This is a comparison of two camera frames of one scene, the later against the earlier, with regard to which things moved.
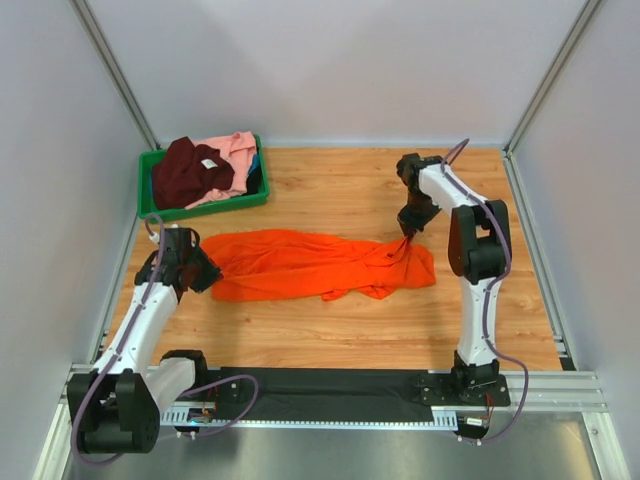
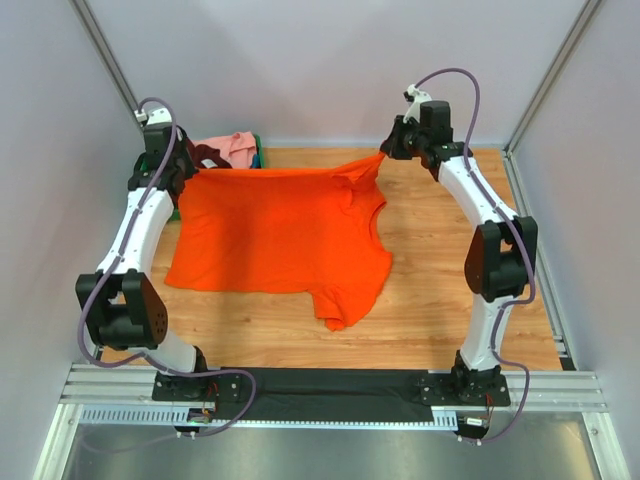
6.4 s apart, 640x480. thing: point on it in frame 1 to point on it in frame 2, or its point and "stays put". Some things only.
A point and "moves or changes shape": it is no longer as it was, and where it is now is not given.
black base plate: [343, 394] stays put
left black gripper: [201, 273] to [181, 167]
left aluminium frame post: [83, 10] stays put
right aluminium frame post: [513, 172] stays put
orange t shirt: [280, 264] moves or changes shape
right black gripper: [415, 220] to [395, 142]
